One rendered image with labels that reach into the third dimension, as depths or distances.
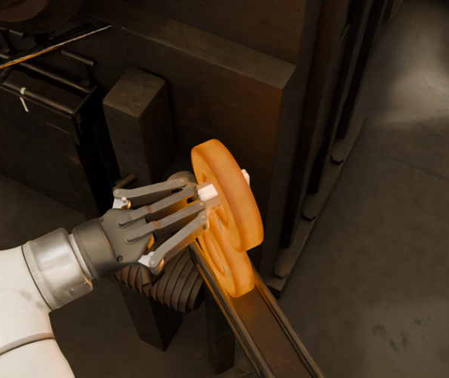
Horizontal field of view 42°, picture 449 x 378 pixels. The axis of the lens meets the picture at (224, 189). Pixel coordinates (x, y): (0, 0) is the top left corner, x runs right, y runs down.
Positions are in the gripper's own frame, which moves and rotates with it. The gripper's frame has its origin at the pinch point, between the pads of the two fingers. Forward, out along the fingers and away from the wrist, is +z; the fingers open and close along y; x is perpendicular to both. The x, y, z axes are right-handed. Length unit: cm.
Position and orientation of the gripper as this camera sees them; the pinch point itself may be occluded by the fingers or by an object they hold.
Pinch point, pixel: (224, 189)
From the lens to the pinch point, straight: 78.0
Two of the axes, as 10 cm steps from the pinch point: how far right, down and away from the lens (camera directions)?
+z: 8.8, -4.2, 2.1
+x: -0.4, -5.1, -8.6
